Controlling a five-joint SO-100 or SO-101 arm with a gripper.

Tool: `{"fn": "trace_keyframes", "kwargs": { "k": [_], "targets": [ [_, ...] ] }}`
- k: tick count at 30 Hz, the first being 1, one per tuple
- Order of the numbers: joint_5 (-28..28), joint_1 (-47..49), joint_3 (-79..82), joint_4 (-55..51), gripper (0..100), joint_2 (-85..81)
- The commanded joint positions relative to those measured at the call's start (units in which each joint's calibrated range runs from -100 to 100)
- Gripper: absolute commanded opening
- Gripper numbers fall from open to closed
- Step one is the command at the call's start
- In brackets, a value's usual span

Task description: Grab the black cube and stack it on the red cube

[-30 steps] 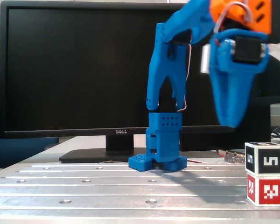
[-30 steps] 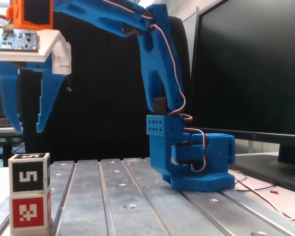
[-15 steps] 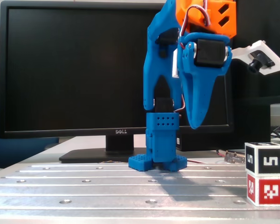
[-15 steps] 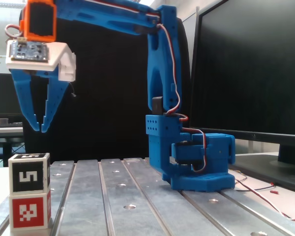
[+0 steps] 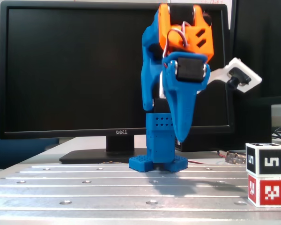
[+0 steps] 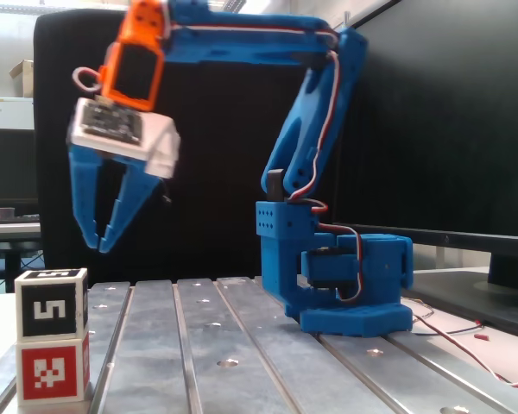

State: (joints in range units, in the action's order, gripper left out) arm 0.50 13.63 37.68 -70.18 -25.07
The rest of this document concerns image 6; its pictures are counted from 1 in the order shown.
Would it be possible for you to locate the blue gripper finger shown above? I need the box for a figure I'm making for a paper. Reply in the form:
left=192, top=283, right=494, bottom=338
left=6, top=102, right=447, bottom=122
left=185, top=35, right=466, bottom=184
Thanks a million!
left=67, top=144, right=108, bottom=250
left=98, top=165, right=164, bottom=254

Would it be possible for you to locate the black cube with white markers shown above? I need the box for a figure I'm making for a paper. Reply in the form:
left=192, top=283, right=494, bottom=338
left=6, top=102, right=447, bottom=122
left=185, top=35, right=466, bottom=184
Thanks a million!
left=15, top=267, right=91, bottom=340

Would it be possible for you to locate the red cube with white markers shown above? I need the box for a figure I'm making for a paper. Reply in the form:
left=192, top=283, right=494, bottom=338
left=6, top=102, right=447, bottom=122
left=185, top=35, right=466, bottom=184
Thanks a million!
left=15, top=334, right=92, bottom=406

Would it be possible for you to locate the small black background monitor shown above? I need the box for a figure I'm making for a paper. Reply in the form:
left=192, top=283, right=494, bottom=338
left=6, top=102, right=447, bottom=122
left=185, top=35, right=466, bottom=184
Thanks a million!
left=0, top=128, right=38, bottom=208

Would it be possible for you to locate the white background desk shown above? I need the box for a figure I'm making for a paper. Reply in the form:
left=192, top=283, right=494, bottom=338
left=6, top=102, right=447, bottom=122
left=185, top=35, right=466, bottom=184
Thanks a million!
left=0, top=222, right=44, bottom=281

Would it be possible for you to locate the large black panel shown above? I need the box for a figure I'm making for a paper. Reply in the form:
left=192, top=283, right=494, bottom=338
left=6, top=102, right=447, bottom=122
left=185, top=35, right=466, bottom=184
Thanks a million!
left=33, top=8, right=363, bottom=285

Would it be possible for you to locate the brown cardboard box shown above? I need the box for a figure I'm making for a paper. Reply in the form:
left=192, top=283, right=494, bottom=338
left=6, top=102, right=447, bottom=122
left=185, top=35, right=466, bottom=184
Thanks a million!
left=9, top=59, right=35, bottom=97

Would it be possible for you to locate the black Dell monitor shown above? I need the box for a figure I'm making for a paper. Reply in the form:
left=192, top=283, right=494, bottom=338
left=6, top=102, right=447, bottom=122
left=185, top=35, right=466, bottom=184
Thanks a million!
left=330, top=0, right=518, bottom=340

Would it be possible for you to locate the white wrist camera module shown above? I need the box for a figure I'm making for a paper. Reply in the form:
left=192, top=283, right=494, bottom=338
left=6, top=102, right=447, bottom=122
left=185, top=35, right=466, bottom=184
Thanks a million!
left=66, top=97, right=182, bottom=179

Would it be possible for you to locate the red white wrist servo cable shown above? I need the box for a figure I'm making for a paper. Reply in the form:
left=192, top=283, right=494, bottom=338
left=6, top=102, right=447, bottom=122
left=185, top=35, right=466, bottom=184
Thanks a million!
left=72, top=66, right=103, bottom=94

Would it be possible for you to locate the red white arm cable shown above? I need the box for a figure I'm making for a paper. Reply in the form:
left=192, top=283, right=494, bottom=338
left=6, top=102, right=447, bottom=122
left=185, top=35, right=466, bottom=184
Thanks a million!
left=166, top=16, right=367, bottom=303

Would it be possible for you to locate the red and white table wire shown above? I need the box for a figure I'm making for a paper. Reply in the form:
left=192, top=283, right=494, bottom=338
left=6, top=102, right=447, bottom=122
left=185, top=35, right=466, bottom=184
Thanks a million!
left=403, top=297, right=518, bottom=389

